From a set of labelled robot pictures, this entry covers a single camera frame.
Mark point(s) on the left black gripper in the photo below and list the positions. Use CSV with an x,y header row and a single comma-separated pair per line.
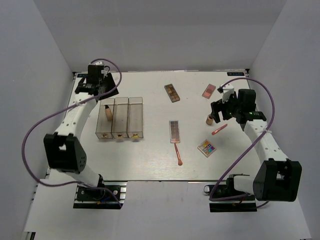
x,y
110,80

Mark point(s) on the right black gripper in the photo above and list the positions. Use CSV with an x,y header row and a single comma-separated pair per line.
x,y
218,106

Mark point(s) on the round foundation bottle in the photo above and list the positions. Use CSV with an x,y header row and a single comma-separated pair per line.
x,y
209,121

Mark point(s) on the coral short makeup brush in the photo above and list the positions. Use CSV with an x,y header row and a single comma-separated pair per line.
x,y
219,129

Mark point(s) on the pink blush palette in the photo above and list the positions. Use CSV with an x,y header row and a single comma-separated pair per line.
x,y
208,91

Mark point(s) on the beige foundation tube black cap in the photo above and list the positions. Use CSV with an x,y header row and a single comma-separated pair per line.
x,y
108,113

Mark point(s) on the colourful eyeshadow palette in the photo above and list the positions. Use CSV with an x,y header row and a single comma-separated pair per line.
x,y
206,148

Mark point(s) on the mauve eyeshadow palette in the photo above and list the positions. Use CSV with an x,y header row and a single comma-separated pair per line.
x,y
174,131

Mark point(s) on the brown eyeshadow palette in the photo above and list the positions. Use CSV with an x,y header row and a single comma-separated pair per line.
x,y
172,93

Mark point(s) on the pink makeup brush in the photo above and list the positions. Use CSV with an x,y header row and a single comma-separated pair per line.
x,y
179,160

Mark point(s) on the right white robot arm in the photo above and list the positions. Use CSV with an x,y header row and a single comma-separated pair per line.
x,y
278,177

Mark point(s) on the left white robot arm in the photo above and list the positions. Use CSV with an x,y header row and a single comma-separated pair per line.
x,y
63,149

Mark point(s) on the clear middle organizer bin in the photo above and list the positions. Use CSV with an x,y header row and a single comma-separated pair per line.
x,y
120,118

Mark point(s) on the clear organizer bin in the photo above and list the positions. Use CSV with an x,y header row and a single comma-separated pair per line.
x,y
120,118
104,127
135,118

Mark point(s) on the clear left organizer bin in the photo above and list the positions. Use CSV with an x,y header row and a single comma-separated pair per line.
x,y
104,127

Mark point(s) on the clear right organizer bin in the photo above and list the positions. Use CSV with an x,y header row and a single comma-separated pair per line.
x,y
135,118

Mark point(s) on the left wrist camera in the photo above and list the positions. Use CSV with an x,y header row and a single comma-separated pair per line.
x,y
102,68

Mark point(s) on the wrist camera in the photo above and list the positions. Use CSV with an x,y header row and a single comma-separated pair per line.
x,y
226,92
102,68

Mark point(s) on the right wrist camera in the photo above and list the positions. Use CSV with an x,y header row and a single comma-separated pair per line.
x,y
226,92

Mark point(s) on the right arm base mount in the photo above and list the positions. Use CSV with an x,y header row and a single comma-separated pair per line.
x,y
244,204

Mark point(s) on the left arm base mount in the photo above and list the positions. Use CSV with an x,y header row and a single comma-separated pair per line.
x,y
87,198

